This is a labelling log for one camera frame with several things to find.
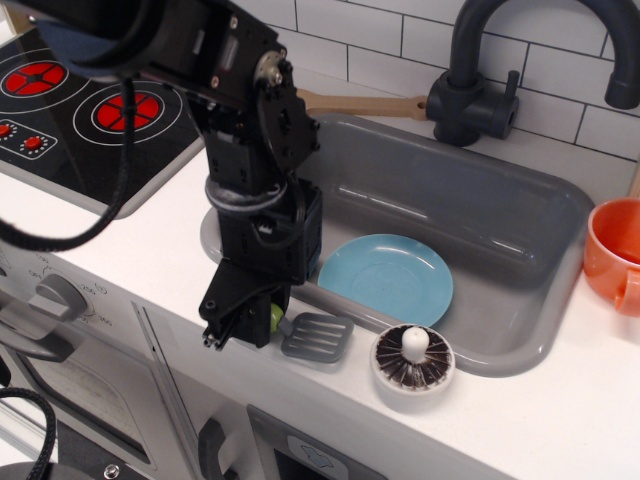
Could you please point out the wooden corner post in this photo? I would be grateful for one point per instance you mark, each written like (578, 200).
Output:
(17, 16)

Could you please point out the wooden spoon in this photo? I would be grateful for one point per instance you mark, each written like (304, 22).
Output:
(412, 108)

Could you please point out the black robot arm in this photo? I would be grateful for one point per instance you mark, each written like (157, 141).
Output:
(255, 127)

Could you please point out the dark grey toy faucet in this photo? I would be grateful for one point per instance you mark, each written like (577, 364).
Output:
(464, 108)

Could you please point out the black cabinet door handle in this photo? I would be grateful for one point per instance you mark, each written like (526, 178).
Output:
(211, 438)

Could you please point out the blue plastic plate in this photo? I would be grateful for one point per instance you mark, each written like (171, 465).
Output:
(391, 274)

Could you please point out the black toy stove top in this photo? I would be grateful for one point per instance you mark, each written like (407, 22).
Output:
(63, 133)

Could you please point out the grey oven door handle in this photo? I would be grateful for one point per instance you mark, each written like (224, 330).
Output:
(33, 336)

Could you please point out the white toy mushroom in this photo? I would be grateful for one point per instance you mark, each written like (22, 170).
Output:
(411, 362)

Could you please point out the grey oven knob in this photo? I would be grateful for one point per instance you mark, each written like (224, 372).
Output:
(56, 298)

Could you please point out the grey plastic sink basin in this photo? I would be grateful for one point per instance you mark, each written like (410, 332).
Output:
(512, 237)

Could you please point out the orange plastic cup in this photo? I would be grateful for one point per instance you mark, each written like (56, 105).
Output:
(611, 254)

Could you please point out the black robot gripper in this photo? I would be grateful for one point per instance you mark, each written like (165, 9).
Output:
(268, 249)

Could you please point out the green handled grey spatula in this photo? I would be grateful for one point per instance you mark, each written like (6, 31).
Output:
(312, 337)

